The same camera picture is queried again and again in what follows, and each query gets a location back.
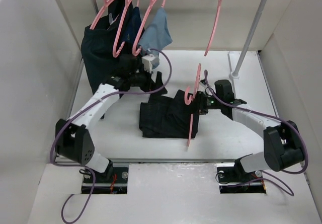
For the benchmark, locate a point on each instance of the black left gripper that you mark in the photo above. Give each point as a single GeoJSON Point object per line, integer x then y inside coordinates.
{"type": "Point", "coordinates": [156, 87]}

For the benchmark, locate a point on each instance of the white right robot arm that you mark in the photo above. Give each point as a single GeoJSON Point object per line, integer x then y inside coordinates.
{"type": "Point", "coordinates": [283, 145]}

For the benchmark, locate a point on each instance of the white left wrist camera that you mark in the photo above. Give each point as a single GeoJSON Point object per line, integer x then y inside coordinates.
{"type": "Point", "coordinates": [150, 62]}

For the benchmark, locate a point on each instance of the black trousers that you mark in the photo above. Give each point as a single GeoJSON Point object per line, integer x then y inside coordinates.
{"type": "Point", "coordinates": [166, 117]}

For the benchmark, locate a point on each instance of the navy blue hanging shorts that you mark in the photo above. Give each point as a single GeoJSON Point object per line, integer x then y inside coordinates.
{"type": "Point", "coordinates": [131, 30]}

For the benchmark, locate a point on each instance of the dark teal hanging trousers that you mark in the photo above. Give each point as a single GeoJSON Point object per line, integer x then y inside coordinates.
{"type": "Point", "coordinates": [97, 45]}

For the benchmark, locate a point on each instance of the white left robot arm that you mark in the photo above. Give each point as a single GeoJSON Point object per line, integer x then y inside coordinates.
{"type": "Point", "coordinates": [73, 139]}

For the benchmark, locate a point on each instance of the white clothes rack frame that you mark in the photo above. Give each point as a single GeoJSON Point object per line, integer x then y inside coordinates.
{"type": "Point", "coordinates": [235, 73]}

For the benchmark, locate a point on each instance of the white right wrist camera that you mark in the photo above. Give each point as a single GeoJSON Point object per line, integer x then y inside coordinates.
{"type": "Point", "coordinates": [203, 83]}

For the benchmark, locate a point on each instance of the light blue hanging shorts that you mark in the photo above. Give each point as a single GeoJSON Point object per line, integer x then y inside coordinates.
{"type": "Point", "coordinates": [156, 36]}

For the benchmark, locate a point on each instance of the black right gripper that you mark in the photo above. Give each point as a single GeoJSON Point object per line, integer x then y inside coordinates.
{"type": "Point", "coordinates": [201, 96]}

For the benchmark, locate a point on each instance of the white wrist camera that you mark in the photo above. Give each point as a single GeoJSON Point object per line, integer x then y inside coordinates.
{"type": "Point", "coordinates": [150, 62]}
{"type": "Point", "coordinates": [203, 83]}

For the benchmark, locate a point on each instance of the aluminium rail at table front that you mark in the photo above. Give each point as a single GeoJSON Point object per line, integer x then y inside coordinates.
{"type": "Point", "coordinates": [227, 176]}

